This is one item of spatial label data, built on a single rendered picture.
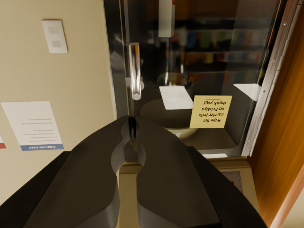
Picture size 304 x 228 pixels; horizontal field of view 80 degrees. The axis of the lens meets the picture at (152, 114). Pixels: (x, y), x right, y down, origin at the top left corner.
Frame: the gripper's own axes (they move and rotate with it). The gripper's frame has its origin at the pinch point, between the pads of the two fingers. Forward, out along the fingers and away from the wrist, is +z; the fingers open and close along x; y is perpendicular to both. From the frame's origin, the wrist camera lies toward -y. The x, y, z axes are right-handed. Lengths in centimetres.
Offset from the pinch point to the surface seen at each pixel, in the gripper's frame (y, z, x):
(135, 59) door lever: -0.3, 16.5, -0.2
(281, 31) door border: -3.5, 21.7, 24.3
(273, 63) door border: 1.9, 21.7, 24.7
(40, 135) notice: 46, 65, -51
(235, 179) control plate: 28.3, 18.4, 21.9
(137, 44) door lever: -2.4, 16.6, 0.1
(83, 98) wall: 27, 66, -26
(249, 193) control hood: 30.6, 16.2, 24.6
